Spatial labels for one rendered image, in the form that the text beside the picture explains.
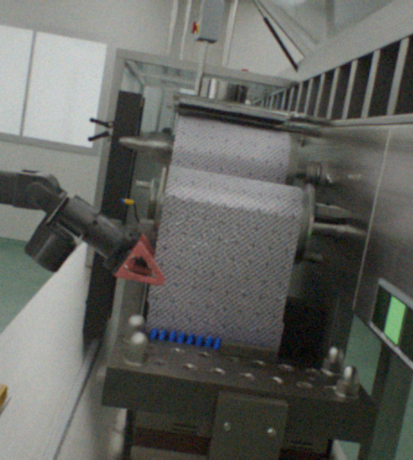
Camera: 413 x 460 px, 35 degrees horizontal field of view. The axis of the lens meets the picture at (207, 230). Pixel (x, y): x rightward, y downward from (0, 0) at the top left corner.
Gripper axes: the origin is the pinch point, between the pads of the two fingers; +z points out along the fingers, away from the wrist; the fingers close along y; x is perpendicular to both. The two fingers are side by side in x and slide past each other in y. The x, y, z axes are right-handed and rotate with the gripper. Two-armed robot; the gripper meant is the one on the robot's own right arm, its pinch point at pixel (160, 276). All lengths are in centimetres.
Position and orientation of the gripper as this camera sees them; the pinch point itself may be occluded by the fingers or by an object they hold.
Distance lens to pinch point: 114.0
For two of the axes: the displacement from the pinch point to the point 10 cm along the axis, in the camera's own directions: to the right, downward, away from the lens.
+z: 8.0, 5.9, 1.2
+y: 0.4, 1.5, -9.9
